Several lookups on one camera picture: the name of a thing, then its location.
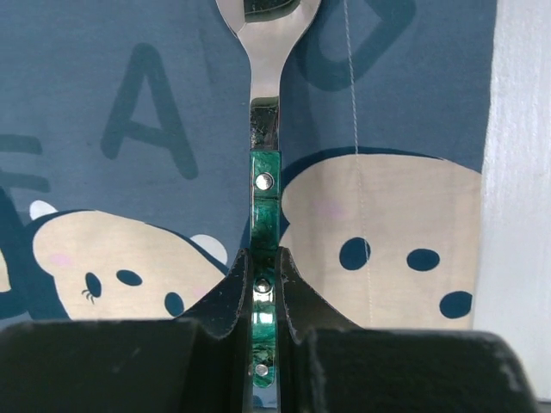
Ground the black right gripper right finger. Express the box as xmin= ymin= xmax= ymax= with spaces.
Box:
xmin=275 ymin=248 xmax=536 ymax=413

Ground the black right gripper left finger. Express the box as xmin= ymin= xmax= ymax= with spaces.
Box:
xmin=1 ymin=250 xmax=252 ymax=412

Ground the green handled spoon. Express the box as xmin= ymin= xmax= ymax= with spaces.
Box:
xmin=217 ymin=0 xmax=320 ymax=388

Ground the blue cartoon placemat cloth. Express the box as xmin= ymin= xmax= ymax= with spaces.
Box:
xmin=1 ymin=1 xmax=497 ymax=330

